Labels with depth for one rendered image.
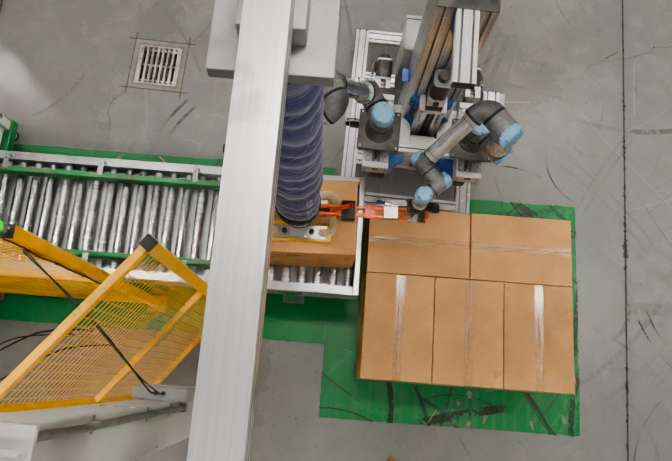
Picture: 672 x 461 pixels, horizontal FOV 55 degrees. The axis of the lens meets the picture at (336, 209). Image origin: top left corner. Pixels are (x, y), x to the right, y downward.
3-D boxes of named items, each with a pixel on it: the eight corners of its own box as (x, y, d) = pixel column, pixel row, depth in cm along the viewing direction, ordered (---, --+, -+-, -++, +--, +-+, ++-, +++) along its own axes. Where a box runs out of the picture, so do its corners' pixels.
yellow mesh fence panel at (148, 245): (144, 412, 402) (-33, 443, 199) (133, 401, 403) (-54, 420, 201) (242, 308, 420) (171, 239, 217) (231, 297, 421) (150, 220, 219)
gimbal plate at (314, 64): (208, 78, 154) (204, 68, 149) (223, -32, 161) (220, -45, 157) (334, 87, 154) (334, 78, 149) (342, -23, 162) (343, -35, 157)
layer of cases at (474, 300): (356, 378, 396) (360, 378, 358) (365, 221, 422) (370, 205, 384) (550, 393, 397) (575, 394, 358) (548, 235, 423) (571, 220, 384)
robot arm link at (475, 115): (483, 87, 279) (404, 161, 300) (500, 106, 277) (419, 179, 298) (490, 88, 289) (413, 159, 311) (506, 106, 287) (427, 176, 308)
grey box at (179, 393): (151, 396, 264) (131, 398, 235) (153, 383, 265) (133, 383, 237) (200, 400, 264) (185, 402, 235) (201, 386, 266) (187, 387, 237)
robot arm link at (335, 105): (361, 112, 293) (275, 166, 308) (350, 92, 295) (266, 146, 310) (352, 107, 282) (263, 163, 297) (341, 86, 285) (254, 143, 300)
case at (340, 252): (247, 263, 372) (239, 249, 334) (253, 196, 383) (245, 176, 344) (351, 268, 373) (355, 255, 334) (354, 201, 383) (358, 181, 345)
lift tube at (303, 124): (264, 202, 273) (221, 62, 152) (269, 149, 279) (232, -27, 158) (320, 206, 273) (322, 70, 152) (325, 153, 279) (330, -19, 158)
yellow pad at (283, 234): (264, 240, 335) (264, 238, 330) (266, 221, 338) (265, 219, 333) (330, 243, 335) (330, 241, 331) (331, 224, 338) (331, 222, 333)
